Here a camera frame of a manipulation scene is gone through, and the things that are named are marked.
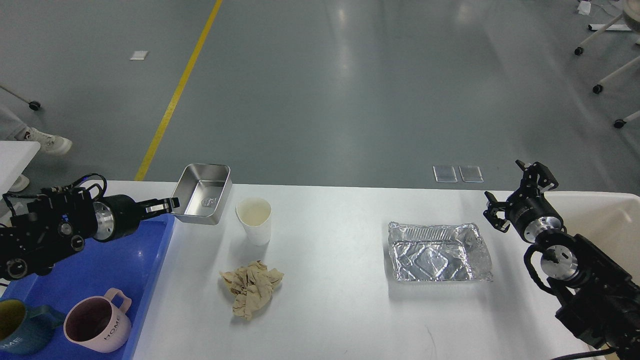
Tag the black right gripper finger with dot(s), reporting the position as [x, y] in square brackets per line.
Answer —
[536, 180]
[497, 213]

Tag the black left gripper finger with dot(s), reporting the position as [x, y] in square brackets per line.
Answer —
[170, 202]
[157, 209]

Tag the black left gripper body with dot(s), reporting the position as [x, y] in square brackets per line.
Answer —
[117, 216]

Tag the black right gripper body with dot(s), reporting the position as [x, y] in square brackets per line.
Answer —
[532, 216]

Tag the stainless steel rectangular container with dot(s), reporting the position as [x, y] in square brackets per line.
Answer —
[202, 192]

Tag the pink mug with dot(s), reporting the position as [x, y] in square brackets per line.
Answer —
[100, 323]

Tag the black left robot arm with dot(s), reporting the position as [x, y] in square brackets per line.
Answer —
[59, 220]

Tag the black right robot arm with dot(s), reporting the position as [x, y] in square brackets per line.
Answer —
[599, 302]

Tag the right clear floor plate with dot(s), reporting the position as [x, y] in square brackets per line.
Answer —
[471, 173]

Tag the clear floor plate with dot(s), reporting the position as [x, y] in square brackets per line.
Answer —
[471, 173]
[445, 174]

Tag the left clear floor plate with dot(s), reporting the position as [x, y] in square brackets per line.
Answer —
[445, 174]

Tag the white plastic bin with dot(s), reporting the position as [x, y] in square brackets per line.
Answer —
[611, 221]

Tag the white paper cup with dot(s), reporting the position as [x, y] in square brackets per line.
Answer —
[254, 214]

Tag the aluminium foil tray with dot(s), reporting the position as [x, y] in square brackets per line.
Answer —
[438, 253]

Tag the crumpled brown paper napkin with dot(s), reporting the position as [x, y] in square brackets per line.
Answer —
[252, 286]

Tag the white side table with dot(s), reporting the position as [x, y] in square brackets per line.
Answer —
[14, 157]

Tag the person in grey trousers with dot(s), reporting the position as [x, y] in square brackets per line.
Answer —
[12, 128]

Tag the black caster left stand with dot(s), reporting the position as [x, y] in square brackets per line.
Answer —
[32, 104]

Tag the blue mug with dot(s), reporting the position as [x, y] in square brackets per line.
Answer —
[25, 329]

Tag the white paper scrap on floor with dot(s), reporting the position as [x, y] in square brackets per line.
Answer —
[139, 55]

